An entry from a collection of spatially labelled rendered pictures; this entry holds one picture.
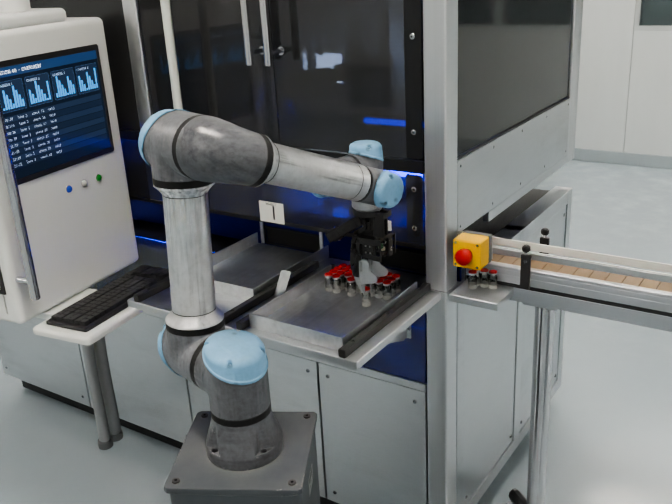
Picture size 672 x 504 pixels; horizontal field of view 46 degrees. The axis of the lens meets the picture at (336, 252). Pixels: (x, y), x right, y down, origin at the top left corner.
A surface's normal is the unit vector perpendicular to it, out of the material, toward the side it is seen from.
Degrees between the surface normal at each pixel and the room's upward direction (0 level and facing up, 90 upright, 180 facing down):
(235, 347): 8
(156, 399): 90
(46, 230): 90
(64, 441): 0
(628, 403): 0
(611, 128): 90
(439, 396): 90
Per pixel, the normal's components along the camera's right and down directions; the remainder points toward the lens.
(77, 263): 0.90, 0.11
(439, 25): -0.55, 0.33
